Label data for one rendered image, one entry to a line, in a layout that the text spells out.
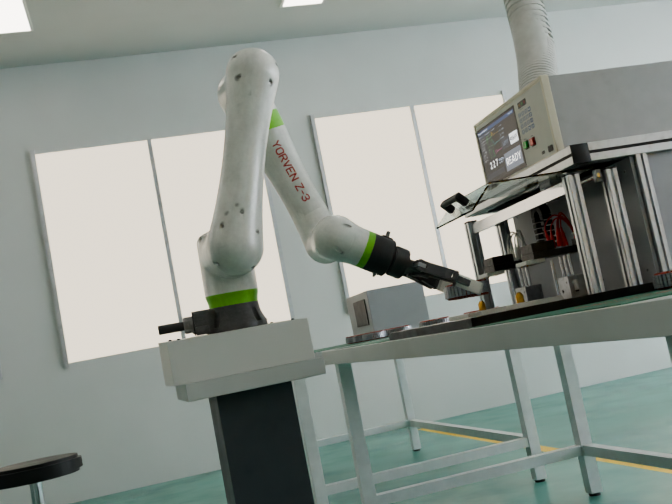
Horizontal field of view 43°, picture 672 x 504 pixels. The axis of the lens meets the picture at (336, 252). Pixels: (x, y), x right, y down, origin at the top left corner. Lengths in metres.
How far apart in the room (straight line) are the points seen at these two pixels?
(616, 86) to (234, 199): 1.01
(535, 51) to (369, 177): 3.63
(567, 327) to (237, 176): 0.85
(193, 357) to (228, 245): 0.26
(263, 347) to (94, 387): 4.78
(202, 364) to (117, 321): 4.77
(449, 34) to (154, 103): 2.61
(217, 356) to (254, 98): 0.59
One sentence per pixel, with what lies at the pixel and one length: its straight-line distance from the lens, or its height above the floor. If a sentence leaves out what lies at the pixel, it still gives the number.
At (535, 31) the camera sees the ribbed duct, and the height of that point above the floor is 1.87.
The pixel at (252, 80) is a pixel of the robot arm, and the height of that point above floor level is 1.39.
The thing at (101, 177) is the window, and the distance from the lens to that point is 6.87.
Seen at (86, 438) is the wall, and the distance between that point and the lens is 6.71.
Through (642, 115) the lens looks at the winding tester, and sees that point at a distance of 2.32.
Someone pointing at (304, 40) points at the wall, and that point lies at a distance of 7.36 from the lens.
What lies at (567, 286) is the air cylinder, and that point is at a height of 0.80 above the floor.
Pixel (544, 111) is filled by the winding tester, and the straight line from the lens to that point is 2.21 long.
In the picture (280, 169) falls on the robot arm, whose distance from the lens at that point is 2.14.
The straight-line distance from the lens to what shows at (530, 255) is 2.19.
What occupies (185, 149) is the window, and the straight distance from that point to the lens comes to 6.93.
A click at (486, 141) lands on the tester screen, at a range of 2.52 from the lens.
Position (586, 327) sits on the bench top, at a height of 0.72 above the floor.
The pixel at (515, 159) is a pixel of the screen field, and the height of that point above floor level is 1.16.
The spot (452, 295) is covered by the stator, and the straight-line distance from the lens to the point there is 2.09.
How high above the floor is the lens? 0.78
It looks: 6 degrees up
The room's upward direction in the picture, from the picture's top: 11 degrees counter-clockwise
